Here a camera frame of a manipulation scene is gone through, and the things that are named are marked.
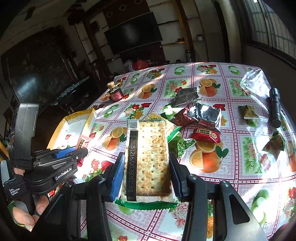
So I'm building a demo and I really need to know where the small red candy packet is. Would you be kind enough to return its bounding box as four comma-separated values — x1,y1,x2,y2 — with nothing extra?
75,135,91,167

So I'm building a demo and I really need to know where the green yellow cracker pack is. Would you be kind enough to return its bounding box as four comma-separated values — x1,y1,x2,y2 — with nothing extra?
114,112,183,212

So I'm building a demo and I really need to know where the orange cracker pack with barcode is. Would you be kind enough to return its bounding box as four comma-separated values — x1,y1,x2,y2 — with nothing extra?
121,119,176,202

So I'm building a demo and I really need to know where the red labelled snack packet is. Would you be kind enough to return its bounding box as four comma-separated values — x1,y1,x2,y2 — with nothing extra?
191,128,220,144

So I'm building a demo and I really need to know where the green crinkled snack packet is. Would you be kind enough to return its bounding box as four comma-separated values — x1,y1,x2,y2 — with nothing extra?
168,132,196,158

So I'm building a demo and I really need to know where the silver black foil snack bag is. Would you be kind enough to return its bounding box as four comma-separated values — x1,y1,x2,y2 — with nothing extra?
188,103,222,132

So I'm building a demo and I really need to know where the maroon snack bag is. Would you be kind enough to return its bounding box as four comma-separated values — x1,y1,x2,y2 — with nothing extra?
171,105,197,127

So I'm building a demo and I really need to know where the grey foil snack packet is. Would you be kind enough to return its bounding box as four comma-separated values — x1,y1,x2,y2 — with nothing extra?
171,87,199,107

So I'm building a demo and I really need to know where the person's left hand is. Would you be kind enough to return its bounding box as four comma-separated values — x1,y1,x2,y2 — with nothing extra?
11,167,50,232

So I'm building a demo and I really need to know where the yellow cardboard box tray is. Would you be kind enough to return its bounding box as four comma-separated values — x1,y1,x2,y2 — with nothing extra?
47,108,97,150

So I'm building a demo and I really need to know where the floral fruit vinyl tablecloth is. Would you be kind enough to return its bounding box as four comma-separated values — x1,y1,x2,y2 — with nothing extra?
75,62,295,238

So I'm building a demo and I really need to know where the dark red cork-topped jar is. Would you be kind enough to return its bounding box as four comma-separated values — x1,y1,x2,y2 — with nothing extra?
107,81,124,102

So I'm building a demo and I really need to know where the small dark triangular wrapper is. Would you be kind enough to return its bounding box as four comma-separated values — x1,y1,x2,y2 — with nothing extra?
262,131,286,159

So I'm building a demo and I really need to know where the small olive wrapper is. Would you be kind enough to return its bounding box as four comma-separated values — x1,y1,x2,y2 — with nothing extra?
238,105,259,120

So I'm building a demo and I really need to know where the black flashlight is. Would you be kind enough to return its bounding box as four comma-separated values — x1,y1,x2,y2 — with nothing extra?
269,88,281,128

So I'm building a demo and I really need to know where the clear plastic sheet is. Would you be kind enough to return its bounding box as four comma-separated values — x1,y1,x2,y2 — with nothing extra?
240,69,290,130

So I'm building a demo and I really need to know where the black television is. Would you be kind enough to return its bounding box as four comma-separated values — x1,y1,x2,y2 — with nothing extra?
104,12,163,54

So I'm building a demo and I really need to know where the window with grille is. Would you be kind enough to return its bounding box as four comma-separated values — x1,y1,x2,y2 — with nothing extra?
243,0,295,59

